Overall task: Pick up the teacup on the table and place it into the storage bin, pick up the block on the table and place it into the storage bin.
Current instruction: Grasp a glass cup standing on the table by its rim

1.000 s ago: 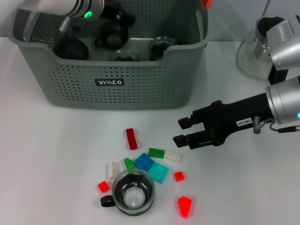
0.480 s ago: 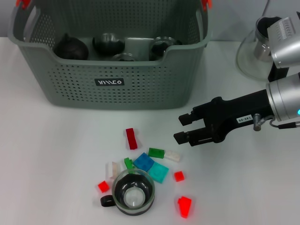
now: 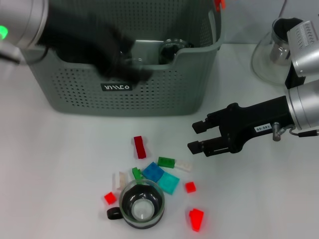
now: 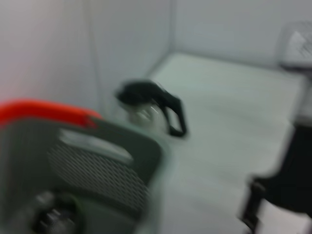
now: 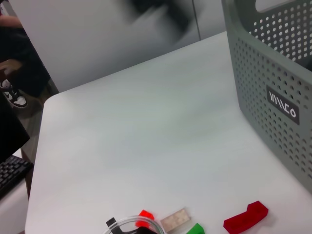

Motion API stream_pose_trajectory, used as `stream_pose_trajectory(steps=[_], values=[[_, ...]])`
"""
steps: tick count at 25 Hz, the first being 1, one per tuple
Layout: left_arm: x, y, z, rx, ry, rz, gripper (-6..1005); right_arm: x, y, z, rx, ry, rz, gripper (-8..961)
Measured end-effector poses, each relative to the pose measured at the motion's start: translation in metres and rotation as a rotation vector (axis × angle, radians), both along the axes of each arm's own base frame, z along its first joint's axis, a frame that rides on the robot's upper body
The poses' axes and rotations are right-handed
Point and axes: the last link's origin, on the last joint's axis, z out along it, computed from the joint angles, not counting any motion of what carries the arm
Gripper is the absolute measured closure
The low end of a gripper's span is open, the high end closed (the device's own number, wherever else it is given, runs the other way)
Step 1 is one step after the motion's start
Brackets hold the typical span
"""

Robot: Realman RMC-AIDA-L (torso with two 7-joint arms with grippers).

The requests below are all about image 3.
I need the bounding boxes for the long dark red brick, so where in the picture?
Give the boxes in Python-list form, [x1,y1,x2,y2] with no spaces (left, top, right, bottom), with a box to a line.
[134,135,147,159]

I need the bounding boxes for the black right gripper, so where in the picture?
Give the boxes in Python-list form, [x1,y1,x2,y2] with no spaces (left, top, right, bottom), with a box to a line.
[187,95,295,158]

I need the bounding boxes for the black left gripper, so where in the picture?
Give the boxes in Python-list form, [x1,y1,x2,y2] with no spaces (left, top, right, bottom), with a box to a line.
[40,4,153,85]

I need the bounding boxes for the small red toy brick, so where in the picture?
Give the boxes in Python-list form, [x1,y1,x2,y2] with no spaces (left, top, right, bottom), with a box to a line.
[104,191,117,206]
[184,181,197,194]

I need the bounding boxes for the teal square toy brick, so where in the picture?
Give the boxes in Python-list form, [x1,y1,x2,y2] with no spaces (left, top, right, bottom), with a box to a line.
[158,172,180,196]

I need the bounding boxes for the grey-green perforated storage basket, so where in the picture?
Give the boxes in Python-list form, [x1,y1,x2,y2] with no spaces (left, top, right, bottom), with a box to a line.
[19,0,226,118]

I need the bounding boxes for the small green toy brick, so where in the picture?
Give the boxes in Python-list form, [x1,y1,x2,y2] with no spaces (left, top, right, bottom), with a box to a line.
[131,167,145,185]

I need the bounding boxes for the blue square toy brick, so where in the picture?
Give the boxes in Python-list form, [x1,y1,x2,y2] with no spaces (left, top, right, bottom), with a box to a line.
[141,161,165,182]

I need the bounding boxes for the red sloped toy brick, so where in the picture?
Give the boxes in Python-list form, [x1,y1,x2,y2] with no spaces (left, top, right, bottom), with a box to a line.
[188,208,205,233]

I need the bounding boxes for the glass teapot black handle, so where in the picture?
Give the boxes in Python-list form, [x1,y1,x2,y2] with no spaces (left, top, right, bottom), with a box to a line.
[251,17,304,87]

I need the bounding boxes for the left wrist connector cable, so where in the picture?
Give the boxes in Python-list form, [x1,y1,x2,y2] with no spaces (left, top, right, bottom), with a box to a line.
[0,47,49,65]

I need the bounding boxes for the translucent white toy brick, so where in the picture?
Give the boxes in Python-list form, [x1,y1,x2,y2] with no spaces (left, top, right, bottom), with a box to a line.
[112,171,129,191]

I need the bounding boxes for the glass jar dark lid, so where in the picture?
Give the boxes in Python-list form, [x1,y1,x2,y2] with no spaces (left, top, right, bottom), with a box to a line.
[106,179,165,229]

